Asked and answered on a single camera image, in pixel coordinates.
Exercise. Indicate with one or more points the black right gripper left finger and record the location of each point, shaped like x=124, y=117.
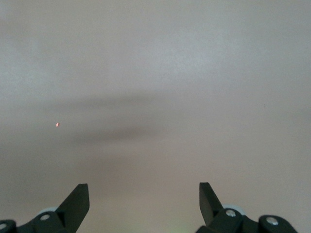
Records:
x=73, y=211

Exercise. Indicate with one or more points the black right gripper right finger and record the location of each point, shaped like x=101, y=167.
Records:
x=211, y=208

